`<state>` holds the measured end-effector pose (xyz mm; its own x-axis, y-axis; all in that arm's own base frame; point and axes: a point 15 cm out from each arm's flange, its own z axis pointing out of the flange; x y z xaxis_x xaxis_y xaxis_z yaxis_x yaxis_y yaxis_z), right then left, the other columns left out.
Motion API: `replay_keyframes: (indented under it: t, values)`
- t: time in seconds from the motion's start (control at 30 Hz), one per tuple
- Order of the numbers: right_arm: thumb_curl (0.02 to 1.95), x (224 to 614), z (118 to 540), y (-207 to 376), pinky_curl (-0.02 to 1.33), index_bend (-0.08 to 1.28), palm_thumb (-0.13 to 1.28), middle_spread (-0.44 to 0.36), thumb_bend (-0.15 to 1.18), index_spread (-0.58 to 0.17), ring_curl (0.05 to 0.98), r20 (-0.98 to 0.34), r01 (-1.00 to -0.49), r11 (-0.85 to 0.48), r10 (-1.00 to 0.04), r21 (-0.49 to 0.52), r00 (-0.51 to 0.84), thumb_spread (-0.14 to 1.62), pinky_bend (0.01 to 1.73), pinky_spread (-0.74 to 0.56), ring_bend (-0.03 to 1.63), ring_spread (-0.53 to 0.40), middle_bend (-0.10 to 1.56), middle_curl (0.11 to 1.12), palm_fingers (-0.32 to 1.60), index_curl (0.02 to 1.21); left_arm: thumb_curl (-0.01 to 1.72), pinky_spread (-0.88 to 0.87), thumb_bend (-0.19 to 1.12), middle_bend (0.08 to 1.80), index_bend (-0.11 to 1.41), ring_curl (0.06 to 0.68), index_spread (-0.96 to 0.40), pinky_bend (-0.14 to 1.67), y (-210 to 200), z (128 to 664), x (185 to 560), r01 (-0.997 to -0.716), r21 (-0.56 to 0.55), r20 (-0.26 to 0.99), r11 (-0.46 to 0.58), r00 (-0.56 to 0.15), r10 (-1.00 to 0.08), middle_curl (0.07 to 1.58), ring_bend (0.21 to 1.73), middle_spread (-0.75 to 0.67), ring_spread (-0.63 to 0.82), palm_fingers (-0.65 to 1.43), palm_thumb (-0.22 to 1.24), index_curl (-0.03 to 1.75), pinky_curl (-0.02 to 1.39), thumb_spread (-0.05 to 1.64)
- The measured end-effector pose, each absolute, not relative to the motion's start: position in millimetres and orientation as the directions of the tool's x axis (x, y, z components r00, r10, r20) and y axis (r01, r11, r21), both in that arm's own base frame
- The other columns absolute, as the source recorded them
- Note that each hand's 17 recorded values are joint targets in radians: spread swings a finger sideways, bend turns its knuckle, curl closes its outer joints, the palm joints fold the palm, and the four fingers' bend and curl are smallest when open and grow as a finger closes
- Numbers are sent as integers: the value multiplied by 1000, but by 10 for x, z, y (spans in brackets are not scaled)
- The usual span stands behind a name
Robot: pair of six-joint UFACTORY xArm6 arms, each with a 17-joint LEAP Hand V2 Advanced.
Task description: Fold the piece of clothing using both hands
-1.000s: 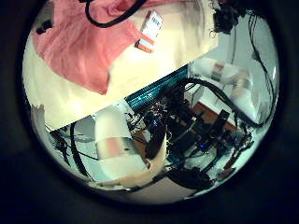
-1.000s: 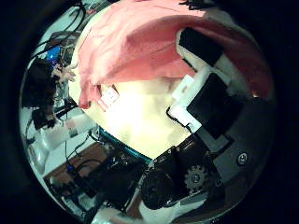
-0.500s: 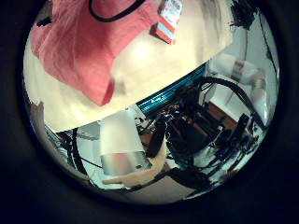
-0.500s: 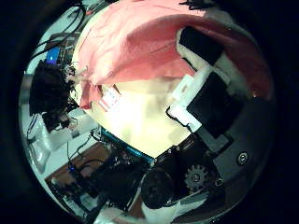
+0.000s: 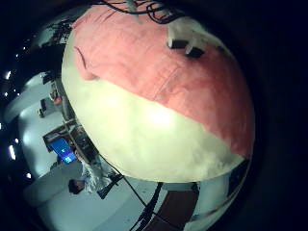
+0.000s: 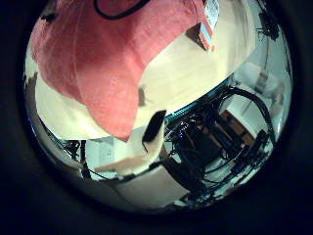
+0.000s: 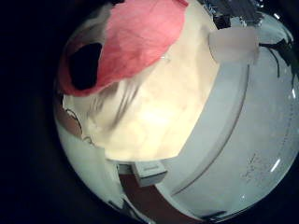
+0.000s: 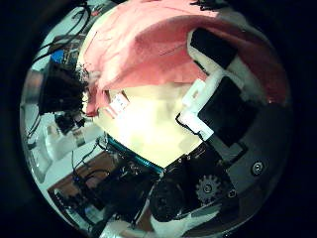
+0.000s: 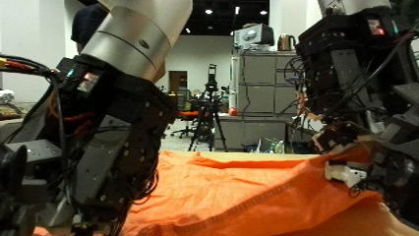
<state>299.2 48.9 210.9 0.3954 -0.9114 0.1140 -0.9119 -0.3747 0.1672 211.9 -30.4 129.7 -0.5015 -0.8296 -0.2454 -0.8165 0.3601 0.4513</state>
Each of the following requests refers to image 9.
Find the orange button-up shirt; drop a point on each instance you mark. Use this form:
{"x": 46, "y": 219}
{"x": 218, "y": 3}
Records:
{"x": 240, "y": 196}

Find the brown sofa cushion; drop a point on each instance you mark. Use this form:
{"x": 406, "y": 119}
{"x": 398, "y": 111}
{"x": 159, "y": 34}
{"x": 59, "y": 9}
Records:
{"x": 8, "y": 112}

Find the grey sofa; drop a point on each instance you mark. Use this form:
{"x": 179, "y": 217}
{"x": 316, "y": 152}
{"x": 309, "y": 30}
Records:
{"x": 8, "y": 129}

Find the brown door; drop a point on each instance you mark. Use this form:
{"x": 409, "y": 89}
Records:
{"x": 177, "y": 80}

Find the white crumpled bag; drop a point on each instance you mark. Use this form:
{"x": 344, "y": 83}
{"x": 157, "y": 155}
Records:
{"x": 6, "y": 97}

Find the low grey counter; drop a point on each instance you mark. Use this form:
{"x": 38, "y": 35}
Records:
{"x": 253, "y": 131}

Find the grey filing cabinet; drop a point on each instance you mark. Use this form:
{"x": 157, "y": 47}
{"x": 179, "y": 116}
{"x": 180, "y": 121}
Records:
{"x": 262, "y": 82}

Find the grey boxy monitor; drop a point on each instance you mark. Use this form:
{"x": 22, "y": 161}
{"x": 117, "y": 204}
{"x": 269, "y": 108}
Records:
{"x": 253, "y": 36}

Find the orange seat office chair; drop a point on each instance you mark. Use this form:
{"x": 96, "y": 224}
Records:
{"x": 188, "y": 114}

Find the black camera tripod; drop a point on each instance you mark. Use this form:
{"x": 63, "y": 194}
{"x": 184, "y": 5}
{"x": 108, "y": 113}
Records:
{"x": 209, "y": 108}

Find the small red round object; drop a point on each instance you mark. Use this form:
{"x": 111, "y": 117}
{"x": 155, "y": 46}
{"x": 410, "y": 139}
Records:
{"x": 233, "y": 111}

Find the copper kettle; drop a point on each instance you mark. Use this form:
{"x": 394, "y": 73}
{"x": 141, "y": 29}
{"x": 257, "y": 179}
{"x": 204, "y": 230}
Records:
{"x": 286, "y": 42}

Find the green plastic bottle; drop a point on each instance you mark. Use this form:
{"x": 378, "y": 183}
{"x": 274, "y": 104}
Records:
{"x": 280, "y": 146}

